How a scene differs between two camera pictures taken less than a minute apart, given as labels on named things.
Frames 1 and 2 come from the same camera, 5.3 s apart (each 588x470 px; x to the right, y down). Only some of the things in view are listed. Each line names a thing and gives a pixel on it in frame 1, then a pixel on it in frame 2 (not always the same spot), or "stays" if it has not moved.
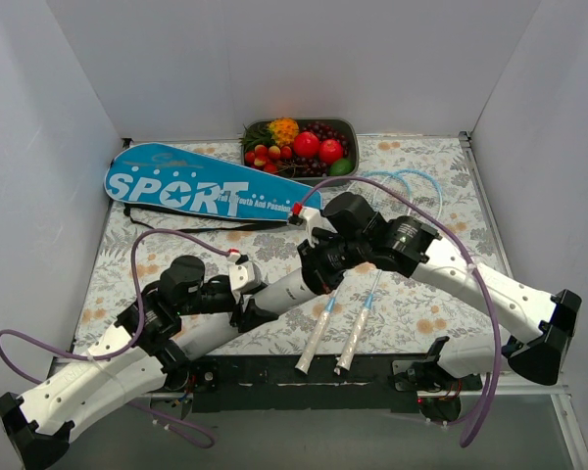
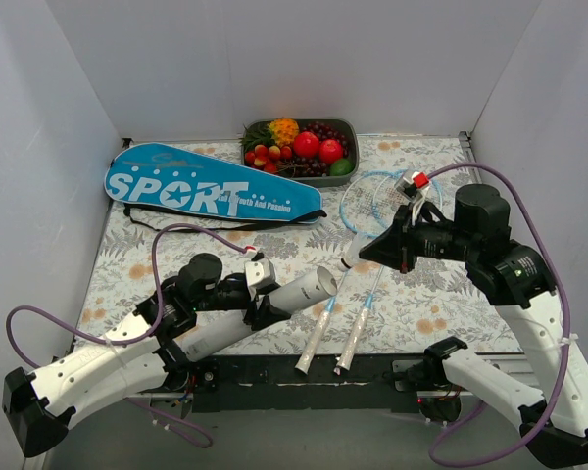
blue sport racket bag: [164, 176] stays
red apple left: [306, 144] stays
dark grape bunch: [302, 166] stays
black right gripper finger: [312, 258] -> [402, 226]
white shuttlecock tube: [198, 333] stays
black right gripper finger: [322, 281] -> [392, 248]
